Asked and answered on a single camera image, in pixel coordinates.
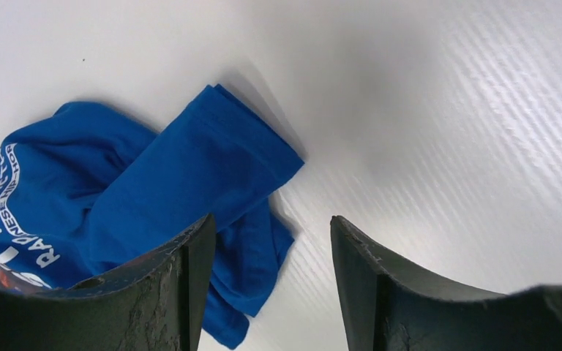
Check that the blue t shirt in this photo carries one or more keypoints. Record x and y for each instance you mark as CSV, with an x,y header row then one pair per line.
x,y
88,189

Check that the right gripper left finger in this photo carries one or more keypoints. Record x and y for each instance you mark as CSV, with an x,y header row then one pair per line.
x,y
154,302

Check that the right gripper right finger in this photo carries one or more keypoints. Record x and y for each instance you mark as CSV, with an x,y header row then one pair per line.
x,y
390,303

